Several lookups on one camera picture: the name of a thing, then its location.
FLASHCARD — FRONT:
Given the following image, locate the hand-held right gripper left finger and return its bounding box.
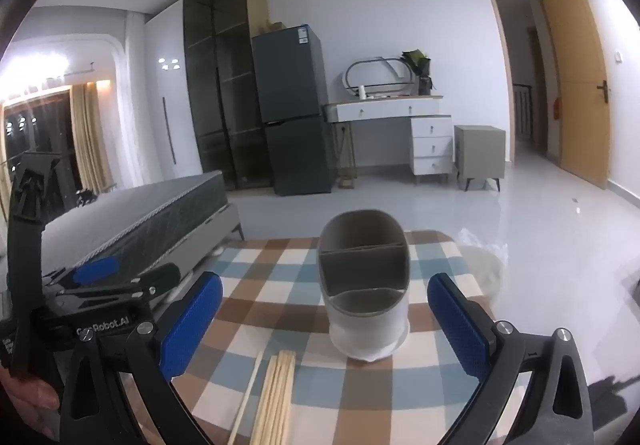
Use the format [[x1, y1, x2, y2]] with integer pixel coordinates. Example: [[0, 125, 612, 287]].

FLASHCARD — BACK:
[[60, 271, 223, 445]]

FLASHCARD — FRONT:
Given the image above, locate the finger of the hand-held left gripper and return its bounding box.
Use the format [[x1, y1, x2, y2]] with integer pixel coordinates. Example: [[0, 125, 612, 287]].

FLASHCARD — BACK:
[[44, 257, 121, 289], [54, 263, 182, 307]]

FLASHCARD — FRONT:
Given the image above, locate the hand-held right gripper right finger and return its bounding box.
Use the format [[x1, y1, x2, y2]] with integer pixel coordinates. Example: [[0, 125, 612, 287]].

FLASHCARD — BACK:
[[426, 272, 593, 445]]

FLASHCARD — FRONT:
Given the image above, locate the grey and white utensil holder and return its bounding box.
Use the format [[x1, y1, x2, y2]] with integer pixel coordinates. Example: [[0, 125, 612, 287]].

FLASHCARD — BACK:
[[317, 210, 412, 363]]

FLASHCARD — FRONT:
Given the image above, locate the bundle of bamboo chopsticks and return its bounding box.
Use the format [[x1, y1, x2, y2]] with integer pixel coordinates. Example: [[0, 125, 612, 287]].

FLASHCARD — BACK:
[[227, 350, 297, 445]]

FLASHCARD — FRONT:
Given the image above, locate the person's left hand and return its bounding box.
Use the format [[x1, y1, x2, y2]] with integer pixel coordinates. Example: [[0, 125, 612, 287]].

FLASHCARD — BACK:
[[0, 365, 61, 438]]

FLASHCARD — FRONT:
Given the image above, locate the round beige stool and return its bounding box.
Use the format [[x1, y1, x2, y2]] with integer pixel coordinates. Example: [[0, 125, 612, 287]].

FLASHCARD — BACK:
[[460, 245, 506, 298]]

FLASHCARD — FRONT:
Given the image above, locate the dark grey quilted mattress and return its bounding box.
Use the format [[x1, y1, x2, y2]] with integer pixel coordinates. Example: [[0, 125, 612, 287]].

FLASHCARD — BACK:
[[40, 171, 228, 276]]

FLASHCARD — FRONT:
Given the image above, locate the plaid cloth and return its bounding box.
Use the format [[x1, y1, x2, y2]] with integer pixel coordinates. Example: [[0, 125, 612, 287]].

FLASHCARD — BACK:
[[120, 231, 501, 445]]

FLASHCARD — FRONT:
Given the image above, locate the beige curtain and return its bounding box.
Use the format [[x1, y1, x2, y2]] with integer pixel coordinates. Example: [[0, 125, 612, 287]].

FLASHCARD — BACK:
[[70, 82, 116, 196]]

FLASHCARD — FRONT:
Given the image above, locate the dark glass balcony door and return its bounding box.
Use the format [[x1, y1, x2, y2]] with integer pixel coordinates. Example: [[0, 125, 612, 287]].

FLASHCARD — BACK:
[[0, 90, 83, 206]]

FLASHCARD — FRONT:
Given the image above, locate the grey nightstand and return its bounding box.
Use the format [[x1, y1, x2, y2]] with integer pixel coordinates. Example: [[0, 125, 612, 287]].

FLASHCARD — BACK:
[[453, 125, 507, 193]]

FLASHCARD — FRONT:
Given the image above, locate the white dressing table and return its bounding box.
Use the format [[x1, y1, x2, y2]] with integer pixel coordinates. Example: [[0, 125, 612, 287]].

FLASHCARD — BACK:
[[322, 96, 456, 186]]

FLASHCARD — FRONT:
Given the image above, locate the white wardrobe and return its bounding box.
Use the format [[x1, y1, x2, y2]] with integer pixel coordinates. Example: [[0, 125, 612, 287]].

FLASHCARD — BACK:
[[145, 0, 208, 180]]

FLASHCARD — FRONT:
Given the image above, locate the dark glass display cabinet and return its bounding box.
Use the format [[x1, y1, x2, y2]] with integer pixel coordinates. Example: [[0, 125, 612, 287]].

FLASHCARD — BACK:
[[182, 0, 273, 190]]

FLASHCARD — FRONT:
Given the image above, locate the dark grey refrigerator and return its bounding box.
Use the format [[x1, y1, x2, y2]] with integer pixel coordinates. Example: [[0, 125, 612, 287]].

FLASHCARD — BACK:
[[250, 24, 337, 196]]

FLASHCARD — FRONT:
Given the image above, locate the stair railing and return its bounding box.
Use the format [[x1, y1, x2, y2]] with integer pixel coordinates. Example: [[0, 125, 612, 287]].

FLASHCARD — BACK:
[[512, 84, 531, 140]]

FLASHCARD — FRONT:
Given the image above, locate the oval vanity mirror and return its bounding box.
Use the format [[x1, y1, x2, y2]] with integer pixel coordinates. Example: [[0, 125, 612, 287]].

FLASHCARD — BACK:
[[342, 56, 416, 98]]

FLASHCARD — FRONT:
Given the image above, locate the light wood door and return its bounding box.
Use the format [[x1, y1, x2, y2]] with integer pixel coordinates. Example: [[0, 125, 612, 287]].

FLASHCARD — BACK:
[[542, 0, 613, 190]]

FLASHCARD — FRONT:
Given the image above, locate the light wood cabinet panel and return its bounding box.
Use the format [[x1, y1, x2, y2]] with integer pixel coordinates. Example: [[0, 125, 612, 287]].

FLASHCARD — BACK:
[[245, 0, 268, 38]]

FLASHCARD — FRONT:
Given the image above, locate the light wood door frame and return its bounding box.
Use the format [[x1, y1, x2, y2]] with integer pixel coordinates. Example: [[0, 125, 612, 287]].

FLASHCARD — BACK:
[[485, 0, 546, 160]]

